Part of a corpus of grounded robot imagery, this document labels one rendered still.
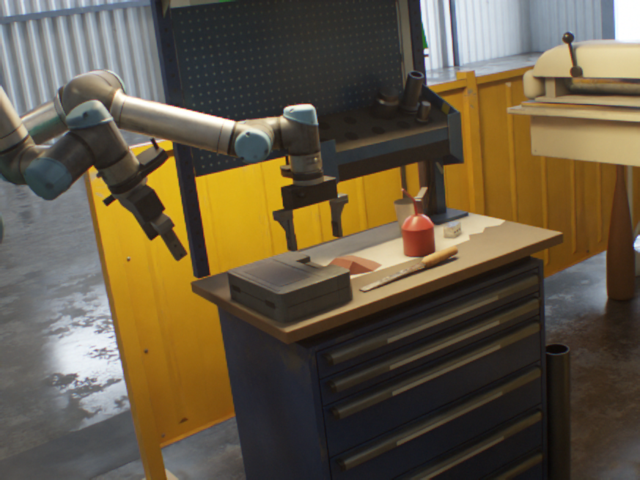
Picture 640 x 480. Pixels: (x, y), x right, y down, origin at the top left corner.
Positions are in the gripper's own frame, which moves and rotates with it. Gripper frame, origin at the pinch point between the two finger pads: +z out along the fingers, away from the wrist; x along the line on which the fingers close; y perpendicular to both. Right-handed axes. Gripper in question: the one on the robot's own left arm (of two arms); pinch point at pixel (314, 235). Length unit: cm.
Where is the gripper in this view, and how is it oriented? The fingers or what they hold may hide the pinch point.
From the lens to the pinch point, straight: 194.6
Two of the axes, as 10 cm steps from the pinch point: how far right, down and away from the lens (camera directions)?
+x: 8.2, -2.5, 5.1
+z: 1.1, 9.5, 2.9
